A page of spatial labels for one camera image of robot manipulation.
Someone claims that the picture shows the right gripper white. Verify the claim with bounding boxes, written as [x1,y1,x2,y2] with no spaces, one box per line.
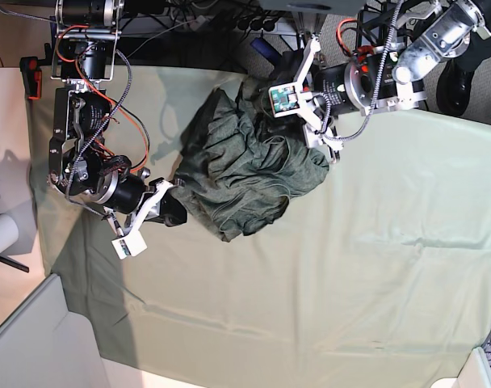
[103,178,187,259]

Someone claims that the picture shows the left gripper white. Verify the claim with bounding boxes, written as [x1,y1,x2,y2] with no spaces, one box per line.
[267,35,343,163]

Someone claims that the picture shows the green T-shirt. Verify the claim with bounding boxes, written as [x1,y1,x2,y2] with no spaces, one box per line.
[172,77,329,243]

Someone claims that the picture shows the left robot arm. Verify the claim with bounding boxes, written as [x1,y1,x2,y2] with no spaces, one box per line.
[267,1,491,162]

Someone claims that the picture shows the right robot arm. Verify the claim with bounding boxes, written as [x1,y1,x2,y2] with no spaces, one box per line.
[48,1,187,259]

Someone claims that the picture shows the blue orange bar clamp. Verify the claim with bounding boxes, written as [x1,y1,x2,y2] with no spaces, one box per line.
[250,37,282,66]

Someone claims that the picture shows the white power strip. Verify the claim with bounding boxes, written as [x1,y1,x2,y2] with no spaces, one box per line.
[172,14,296,35]

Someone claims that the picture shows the black stick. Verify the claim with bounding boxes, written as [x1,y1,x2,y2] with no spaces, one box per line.
[0,256,30,273]

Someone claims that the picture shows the white cylindrical cup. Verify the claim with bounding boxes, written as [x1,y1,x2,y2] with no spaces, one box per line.
[0,214,19,254]

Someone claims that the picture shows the white bin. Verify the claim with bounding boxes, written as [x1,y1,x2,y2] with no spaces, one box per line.
[0,275,109,387]

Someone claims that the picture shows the orange black corner clamp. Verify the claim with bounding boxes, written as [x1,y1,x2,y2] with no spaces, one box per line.
[19,57,42,100]

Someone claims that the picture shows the light green table cloth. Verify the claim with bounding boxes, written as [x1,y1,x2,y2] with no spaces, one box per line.
[27,77,491,387]

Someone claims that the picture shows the aluminium frame post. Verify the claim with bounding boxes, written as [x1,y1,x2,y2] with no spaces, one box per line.
[292,11,326,44]

